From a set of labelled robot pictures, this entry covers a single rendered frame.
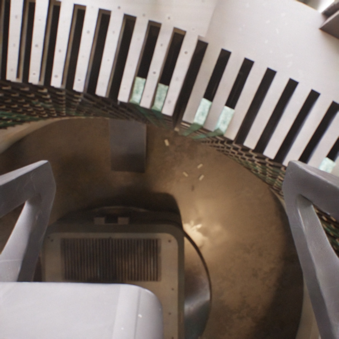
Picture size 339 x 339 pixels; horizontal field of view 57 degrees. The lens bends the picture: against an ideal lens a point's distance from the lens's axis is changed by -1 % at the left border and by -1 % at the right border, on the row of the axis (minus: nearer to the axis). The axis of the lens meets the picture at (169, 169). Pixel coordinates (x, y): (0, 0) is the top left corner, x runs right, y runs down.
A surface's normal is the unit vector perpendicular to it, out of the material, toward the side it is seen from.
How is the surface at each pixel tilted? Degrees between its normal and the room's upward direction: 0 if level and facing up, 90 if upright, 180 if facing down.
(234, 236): 0
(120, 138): 24
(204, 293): 0
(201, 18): 0
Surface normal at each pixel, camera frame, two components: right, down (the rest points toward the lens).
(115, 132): -0.04, 0.49
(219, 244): -0.02, 0.09
